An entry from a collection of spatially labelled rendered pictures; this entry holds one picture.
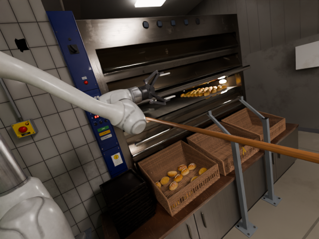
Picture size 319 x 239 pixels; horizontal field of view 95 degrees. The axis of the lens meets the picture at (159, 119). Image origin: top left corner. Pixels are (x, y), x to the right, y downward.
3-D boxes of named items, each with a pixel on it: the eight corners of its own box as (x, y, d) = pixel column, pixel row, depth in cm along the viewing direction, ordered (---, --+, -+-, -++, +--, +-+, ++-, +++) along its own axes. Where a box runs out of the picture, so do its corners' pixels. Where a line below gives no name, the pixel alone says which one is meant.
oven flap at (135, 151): (132, 156, 138) (124, 138, 139) (243, 102, 215) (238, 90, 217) (133, 156, 134) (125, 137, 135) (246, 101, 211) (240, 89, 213)
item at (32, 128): (21, 137, 98) (14, 123, 96) (39, 131, 103) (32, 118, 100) (17, 139, 92) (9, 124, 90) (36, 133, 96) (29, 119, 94)
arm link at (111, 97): (126, 101, 83) (136, 113, 74) (98, 109, 76) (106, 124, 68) (124, 83, 76) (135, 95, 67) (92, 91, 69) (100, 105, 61)
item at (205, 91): (179, 97, 251) (179, 94, 249) (199, 90, 271) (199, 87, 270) (206, 96, 198) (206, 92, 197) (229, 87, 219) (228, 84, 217)
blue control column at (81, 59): (106, 170, 316) (65, 69, 264) (113, 167, 323) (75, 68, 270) (138, 247, 148) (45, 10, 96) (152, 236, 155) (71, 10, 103)
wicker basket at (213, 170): (144, 186, 147) (136, 162, 140) (185, 160, 172) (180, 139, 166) (172, 218, 105) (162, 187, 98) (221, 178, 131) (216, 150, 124)
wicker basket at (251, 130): (222, 139, 198) (220, 120, 191) (247, 124, 222) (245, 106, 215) (262, 148, 156) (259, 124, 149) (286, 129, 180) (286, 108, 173)
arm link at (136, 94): (129, 105, 81) (139, 102, 84) (135, 105, 73) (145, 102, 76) (124, 89, 79) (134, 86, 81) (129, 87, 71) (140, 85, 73)
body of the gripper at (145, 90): (134, 87, 81) (149, 83, 85) (138, 102, 83) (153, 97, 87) (139, 86, 74) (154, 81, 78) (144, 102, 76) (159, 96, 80)
